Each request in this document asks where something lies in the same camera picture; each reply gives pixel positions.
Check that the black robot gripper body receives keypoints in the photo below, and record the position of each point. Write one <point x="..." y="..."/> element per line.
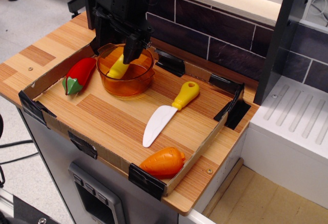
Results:
<point x="132" y="12"/>

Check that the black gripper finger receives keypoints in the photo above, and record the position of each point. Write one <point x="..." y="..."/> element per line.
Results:
<point x="134" y="45"/>
<point x="106" y="31"/>

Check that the yellow plastic toy banana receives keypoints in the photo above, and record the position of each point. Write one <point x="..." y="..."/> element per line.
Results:
<point x="118" y="70"/>

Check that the orange transparent plastic pot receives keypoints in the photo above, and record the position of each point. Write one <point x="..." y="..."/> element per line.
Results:
<point x="137" y="78"/>

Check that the cardboard fence with black tape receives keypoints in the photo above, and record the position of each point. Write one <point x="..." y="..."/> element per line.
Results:
<point x="104" y="128"/>

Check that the black office chair base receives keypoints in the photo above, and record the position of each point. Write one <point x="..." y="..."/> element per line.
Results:
<point x="74" y="6"/>

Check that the red toy chili pepper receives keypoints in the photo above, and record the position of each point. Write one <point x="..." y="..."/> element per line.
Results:
<point x="78" y="75"/>

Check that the orange toy carrot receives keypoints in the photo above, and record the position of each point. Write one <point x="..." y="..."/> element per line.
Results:
<point x="165" y="163"/>

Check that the grey toy oven front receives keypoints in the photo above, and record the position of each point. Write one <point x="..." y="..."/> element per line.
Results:
<point x="100" y="203"/>

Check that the white toy sink drainboard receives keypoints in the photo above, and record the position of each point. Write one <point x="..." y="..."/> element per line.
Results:
<point x="286" y="141"/>

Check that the toy knife yellow handle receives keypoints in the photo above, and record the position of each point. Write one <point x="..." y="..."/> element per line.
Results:
<point x="163" y="114"/>

